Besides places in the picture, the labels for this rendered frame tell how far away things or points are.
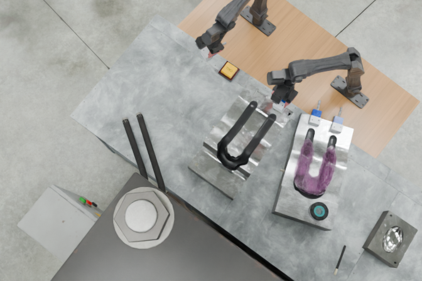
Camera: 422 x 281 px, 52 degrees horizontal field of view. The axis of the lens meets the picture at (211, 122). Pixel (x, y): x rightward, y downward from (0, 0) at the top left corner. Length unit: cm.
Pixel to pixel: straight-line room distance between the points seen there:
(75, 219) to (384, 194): 143
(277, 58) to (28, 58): 184
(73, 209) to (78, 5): 223
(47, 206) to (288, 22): 154
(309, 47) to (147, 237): 171
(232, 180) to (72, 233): 85
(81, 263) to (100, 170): 212
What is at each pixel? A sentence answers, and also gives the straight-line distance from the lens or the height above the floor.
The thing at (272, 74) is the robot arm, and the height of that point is 116.
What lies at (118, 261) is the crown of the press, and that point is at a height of 201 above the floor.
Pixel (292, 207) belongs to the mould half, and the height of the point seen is 91.
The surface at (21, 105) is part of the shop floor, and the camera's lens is 324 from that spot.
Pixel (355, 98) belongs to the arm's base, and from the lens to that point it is 228.
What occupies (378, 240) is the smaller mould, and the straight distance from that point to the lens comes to 212.
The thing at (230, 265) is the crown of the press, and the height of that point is 200.
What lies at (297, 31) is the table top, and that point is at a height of 80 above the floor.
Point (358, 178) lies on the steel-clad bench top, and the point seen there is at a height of 80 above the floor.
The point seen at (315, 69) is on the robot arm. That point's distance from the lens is 182.
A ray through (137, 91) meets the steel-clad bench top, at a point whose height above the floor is 80.
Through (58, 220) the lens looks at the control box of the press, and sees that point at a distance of 144.
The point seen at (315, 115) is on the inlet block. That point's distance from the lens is 213.
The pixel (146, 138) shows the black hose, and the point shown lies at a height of 86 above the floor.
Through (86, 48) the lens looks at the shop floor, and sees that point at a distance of 325.
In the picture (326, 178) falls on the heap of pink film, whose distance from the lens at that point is 204.
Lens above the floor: 284
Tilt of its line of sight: 74 degrees down
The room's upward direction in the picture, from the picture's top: 4 degrees clockwise
